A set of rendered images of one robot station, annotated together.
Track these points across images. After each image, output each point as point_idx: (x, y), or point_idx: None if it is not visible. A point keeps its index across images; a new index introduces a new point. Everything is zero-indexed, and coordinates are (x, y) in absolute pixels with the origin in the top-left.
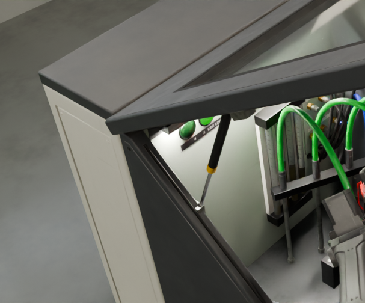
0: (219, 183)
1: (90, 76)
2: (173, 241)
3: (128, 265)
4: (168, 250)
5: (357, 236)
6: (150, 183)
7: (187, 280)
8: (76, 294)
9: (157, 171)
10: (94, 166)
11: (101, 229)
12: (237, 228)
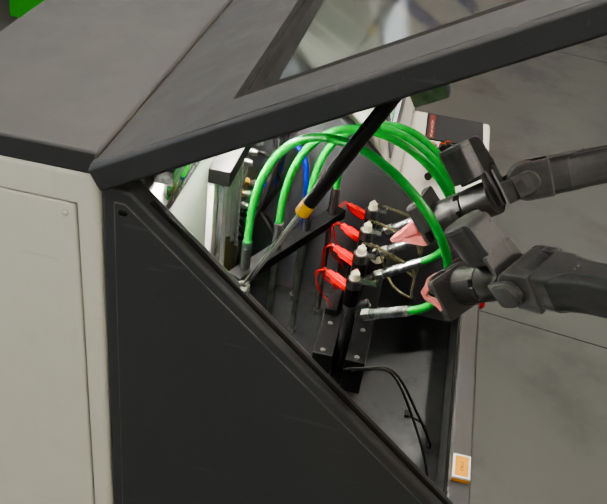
0: None
1: (4, 108)
2: (180, 357)
3: (35, 435)
4: (159, 377)
5: (552, 255)
6: (159, 265)
7: (192, 416)
8: None
9: (180, 240)
10: (4, 271)
11: None
12: None
